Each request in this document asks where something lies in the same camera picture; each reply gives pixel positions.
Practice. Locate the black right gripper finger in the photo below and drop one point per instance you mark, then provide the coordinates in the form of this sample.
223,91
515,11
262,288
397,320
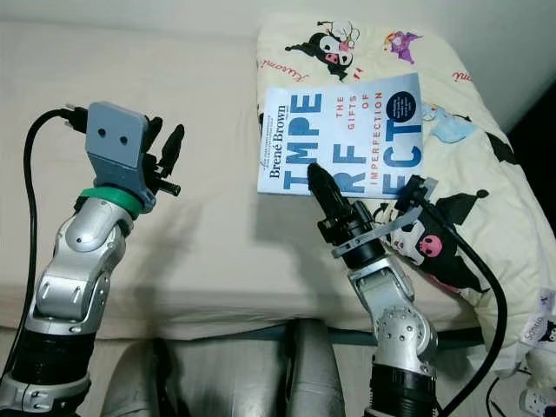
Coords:
326,193

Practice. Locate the white blue lettered book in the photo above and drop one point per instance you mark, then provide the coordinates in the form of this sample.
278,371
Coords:
347,130

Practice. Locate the cream cartoon print blanket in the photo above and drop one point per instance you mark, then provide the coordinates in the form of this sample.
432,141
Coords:
469,104

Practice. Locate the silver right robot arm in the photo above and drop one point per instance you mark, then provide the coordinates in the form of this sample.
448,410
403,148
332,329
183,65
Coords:
400,330

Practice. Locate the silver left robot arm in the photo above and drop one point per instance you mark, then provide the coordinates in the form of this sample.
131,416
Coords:
78,278

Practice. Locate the beige sheeted mattress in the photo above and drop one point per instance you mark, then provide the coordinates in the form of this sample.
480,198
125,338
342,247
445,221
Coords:
208,243

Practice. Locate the dark blue bed base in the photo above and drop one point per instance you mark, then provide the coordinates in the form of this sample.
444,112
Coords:
252,335

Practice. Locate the grey right robot leg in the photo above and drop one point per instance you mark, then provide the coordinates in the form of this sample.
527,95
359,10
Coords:
317,373

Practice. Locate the grey robot leg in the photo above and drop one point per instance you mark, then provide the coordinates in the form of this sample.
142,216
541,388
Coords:
139,382
317,373

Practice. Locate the black cabinet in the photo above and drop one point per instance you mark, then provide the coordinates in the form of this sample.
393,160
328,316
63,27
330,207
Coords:
539,148

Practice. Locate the grey left robot leg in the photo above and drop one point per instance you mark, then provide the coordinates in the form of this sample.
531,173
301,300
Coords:
139,382

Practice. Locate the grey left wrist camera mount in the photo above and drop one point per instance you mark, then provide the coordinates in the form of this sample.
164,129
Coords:
117,139

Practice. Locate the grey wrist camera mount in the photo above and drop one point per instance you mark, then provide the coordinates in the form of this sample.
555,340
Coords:
404,217
117,139

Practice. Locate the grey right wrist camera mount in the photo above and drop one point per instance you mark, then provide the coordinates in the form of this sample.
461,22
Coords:
404,217

